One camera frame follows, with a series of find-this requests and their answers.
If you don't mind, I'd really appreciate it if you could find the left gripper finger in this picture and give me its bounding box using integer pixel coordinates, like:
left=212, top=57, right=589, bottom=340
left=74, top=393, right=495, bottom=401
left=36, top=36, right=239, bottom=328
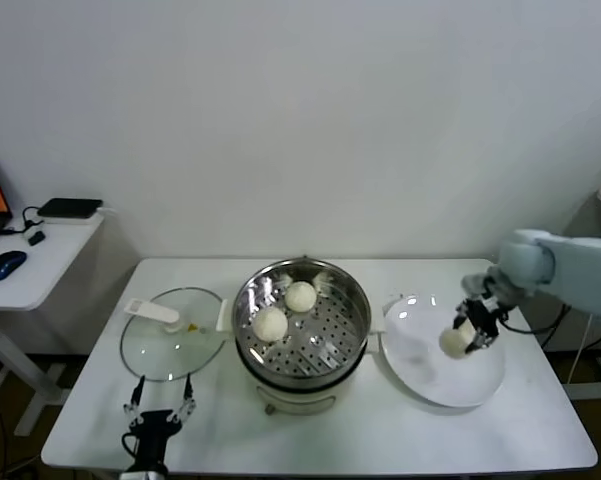
left=123, top=374, right=146, bottom=427
left=173, top=373, right=198, bottom=425

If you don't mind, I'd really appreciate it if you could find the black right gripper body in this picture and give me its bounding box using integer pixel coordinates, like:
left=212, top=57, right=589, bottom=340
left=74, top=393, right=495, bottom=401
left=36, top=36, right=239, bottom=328
left=471, top=297, right=511, bottom=335

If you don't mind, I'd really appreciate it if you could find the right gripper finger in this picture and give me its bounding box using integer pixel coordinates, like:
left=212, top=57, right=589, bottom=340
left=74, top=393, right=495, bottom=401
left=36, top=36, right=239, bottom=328
left=452, top=298, right=476, bottom=332
left=463, top=324, right=499, bottom=356

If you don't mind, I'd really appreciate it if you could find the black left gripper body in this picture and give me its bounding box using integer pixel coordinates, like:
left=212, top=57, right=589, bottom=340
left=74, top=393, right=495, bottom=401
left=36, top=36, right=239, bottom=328
left=128, top=408, right=180, bottom=475

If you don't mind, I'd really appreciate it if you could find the stainless steel steamer basket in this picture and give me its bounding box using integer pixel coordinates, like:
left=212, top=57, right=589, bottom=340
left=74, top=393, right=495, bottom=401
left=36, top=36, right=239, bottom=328
left=215, top=257, right=386, bottom=390

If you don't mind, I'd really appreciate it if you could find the white round plate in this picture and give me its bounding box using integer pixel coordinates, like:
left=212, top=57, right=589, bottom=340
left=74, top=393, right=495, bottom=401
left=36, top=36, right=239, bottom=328
left=381, top=293, right=508, bottom=409

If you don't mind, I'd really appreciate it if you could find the white electric cooking pot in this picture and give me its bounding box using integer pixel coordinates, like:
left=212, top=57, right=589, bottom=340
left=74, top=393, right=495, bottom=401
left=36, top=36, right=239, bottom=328
left=234, top=333, right=382, bottom=417

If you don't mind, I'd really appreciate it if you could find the white side desk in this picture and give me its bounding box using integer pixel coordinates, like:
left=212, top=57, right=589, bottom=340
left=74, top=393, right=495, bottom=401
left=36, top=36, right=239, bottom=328
left=0, top=209, right=107, bottom=437

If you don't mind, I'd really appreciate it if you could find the blue computer mouse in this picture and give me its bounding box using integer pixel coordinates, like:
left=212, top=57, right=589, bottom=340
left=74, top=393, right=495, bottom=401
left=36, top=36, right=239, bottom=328
left=0, top=249, right=30, bottom=282

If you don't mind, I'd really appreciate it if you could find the flat black box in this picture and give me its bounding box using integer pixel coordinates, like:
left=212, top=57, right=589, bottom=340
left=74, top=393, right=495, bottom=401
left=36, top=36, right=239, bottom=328
left=37, top=197, right=105, bottom=220

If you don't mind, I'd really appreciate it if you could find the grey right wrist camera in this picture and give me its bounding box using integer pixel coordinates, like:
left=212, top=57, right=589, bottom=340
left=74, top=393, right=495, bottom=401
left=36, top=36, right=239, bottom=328
left=460, top=272, right=489, bottom=297

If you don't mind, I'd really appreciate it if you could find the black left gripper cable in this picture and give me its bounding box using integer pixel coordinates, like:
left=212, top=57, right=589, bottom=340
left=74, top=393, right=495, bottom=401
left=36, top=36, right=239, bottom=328
left=120, top=432, right=142, bottom=465

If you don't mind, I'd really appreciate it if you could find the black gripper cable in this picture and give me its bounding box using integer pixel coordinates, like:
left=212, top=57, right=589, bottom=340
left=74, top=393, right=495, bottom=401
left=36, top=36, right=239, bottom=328
left=120, top=432, right=142, bottom=465
left=498, top=304, right=572, bottom=337

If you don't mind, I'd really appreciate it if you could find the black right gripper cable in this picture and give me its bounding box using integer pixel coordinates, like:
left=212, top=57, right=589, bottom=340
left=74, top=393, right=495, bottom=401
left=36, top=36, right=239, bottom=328
left=498, top=304, right=572, bottom=337

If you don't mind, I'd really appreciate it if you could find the glass lid with white handle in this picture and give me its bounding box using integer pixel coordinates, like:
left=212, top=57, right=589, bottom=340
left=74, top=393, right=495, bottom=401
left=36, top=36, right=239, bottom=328
left=119, top=286, right=229, bottom=383

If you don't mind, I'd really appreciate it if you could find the black cable with adapter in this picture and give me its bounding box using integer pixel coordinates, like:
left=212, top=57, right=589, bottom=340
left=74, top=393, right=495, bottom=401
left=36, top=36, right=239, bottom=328
left=539, top=299, right=601, bottom=351

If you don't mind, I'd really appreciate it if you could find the white hanging cable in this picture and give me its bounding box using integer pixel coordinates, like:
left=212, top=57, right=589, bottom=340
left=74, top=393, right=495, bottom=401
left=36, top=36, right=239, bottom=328
left=563, top=309, right=601, bottom=387

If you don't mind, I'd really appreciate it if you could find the thin black desk cable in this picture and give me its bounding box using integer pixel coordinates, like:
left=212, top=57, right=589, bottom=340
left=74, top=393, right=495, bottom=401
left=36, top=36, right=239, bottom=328
left=2, top=204, right=49, bottom=239

